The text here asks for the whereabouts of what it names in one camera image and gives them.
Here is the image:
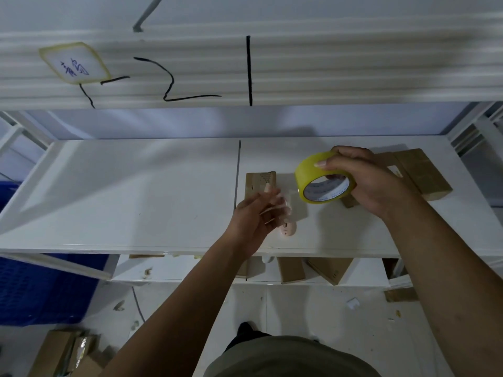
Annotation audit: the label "person's left hand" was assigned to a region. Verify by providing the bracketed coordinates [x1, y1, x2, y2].
[227, 183, 293, 258]

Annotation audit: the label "person's right hand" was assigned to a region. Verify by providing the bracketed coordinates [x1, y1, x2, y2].
[314, 146, 423, 220]

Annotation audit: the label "cardboard box with white label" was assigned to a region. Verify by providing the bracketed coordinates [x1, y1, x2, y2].
[376, 152, 406, 178]

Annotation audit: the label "cardboard box with printed label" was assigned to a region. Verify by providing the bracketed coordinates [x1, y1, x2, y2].
[245, 171, 277, 211]

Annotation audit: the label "plain brown cardboard box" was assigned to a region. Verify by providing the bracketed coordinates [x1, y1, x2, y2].
[394, 148, 454, 202]

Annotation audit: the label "yellow tape roll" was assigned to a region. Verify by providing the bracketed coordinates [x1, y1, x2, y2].
[294, 151, 357, 205]

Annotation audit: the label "white metal shelving rack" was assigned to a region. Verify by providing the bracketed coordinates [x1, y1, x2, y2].
[0, 0, 503, 290]

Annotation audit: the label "person's right forearm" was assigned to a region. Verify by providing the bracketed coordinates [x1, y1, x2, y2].
[383, 196, 503, 377]

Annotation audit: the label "person's left forearm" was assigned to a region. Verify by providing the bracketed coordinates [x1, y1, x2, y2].
[100, 241, 252, 377]

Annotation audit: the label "person's dark trousers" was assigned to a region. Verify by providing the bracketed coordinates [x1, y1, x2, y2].
[223, 329, 272, 354]

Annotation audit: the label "person's olive shirt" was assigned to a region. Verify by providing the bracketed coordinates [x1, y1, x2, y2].
[202, 335, 382, 377]

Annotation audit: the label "large floor cardboard box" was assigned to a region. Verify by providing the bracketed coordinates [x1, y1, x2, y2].
[27, 329, 78, 377]

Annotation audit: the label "plastic-wrapped floor packet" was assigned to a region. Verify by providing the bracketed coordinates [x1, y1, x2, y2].
[64, 334, 100, 374]

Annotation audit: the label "blue plastic crate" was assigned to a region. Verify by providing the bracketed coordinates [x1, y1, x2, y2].
[0, 182, 109, 327]

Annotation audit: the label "yellow-edged white sticker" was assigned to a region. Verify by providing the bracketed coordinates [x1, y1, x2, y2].
[38, 41, 112, 86]

